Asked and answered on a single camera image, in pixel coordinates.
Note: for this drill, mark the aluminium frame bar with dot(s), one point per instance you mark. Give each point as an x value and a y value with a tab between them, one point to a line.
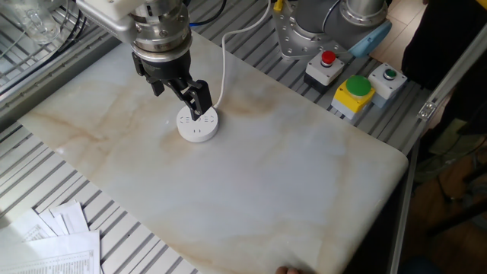
452	72

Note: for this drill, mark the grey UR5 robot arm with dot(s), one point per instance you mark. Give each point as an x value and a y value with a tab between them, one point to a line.
316	15

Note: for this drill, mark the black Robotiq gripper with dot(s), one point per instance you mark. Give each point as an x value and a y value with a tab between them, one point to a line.
163	70

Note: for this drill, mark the yellow plug connector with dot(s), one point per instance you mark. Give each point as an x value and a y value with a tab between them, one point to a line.
278	4

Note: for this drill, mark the red button switch box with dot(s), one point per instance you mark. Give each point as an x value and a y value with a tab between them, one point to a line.
323	72

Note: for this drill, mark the yellow box green mushroom button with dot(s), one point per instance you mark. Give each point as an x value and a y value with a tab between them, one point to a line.
352	100

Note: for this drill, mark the clear glass vessel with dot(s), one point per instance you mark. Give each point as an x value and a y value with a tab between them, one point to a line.
36	23

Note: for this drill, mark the aluminium table rail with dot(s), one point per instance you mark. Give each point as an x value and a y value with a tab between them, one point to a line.
57	80

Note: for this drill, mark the person's left hand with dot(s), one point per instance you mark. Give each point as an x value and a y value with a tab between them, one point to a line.
289	271

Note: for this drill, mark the marble pattern board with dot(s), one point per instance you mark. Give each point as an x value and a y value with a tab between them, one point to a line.
266	171

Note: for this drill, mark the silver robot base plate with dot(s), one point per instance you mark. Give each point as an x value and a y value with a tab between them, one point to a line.
289	38

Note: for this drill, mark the person in yellow black clothes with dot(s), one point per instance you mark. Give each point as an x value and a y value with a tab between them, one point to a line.
449	38

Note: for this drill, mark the printed paper sheet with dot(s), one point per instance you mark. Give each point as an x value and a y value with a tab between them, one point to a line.
72	217
26	226
57	255

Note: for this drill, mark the white box small green button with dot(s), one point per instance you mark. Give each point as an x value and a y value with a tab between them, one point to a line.
384	85

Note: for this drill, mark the round white power strip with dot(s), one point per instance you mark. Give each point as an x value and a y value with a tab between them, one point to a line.
198	133

